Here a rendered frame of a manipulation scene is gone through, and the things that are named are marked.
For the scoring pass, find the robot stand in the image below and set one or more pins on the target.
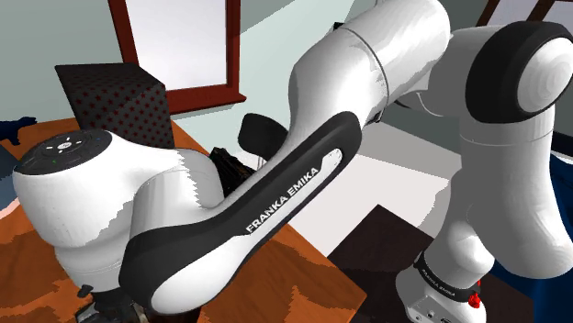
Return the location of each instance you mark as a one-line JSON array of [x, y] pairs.
[[376, 255]]

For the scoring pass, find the black angular object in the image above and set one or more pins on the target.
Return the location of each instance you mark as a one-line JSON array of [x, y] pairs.
[[230, 170]]

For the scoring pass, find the red-brown framed window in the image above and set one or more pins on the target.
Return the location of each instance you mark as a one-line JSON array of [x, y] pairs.
[[179, 40], [508, 10]]

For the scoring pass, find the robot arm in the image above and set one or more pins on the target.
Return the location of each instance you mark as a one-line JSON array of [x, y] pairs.
[[358, 67]]

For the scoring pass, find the dark box with red stars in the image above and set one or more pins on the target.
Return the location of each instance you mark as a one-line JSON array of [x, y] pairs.
[[116, 103]]

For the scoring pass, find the orange wooden table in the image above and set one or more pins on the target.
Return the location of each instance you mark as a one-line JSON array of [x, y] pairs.
[[277, 277]]

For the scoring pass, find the dark blue shape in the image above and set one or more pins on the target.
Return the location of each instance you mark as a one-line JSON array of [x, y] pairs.
[[13, 126]]

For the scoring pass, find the dark blue furniture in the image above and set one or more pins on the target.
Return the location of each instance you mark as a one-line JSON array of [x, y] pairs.
[[553, 304]]

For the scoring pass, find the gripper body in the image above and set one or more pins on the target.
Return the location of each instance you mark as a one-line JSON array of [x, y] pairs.
[[114, 311]]

